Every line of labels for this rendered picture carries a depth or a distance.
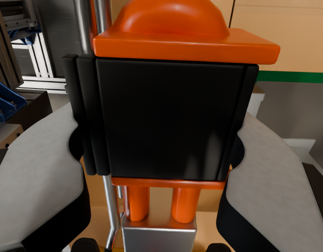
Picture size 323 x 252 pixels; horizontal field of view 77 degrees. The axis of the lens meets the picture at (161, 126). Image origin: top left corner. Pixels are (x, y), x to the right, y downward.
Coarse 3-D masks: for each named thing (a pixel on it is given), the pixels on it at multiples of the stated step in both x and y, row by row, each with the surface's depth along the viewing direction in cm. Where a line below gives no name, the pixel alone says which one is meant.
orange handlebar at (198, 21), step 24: (144, 0) 8; (168, 0) 8; (192, 0) 8; (120, 24) 9; (144, 24) 9; (168, 24) 9; (192, 24) 9; (216, 24) 9; (144, 192) 15; (192, 192) 14; (144, 216) 17; (192, 216) 16
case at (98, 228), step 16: (80, 160) 48; (96, 176) 44; (96, 192) 41; (208, 192) 42; (96, 208) 38; (208, 208) 39; (96, 224) 41; (208, 224) 40; (96, 240) 44; (208, 240) 44; (224, 240) 44
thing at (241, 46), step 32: (128, 32) 9; (96, 64) 8; (128, 64) 8; (160, 64) 8; (192, 64) 8; (224, 64) 8; (256, 64) 8; (128, 96) 9; (160, 96) 9; (192, 96) 9; (224, 96) 9; (128, 128) 10; (160, 128) 10; (192, 128) 10; (224, 128) 10; (128, 160) 11; (160, 160) 11; (192, 160) 11; (224, 160) 11
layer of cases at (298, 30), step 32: (128, 0) 61; (224, 0) 61; (256, 0) 61; (288, 0) 61; (320, 0) 61; (256, 32) 66; (288, 32) 65; (320, 32) 65; (288, 64) 71; (320, 64) 71
